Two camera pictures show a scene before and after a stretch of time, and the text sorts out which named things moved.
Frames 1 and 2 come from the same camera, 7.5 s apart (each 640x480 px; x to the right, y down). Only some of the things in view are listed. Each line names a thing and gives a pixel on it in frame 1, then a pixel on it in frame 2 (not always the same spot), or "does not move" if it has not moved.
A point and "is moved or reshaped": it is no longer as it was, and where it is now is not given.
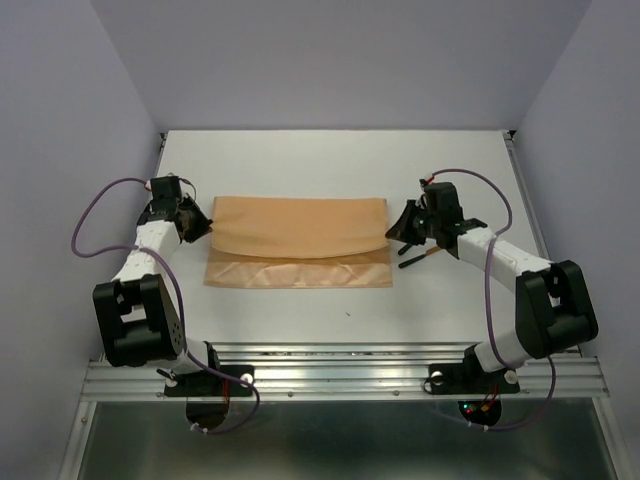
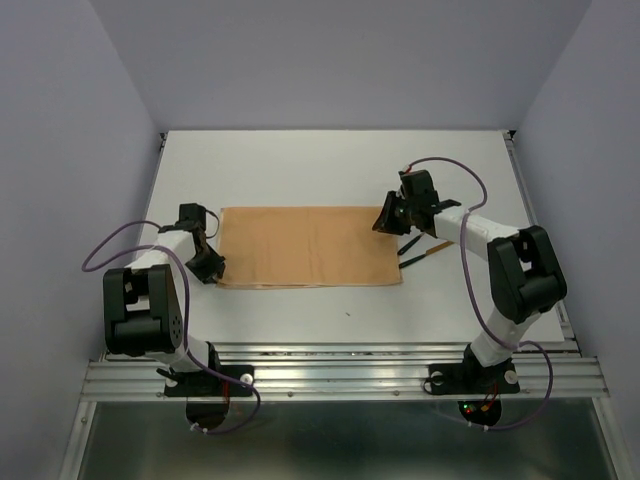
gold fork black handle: [404, 249] does not move
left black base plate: [205, 384] does not move
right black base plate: [471, 378] does not move
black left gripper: [202, 226] to [216, 265]
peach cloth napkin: [298, 242] is moved or reshaped
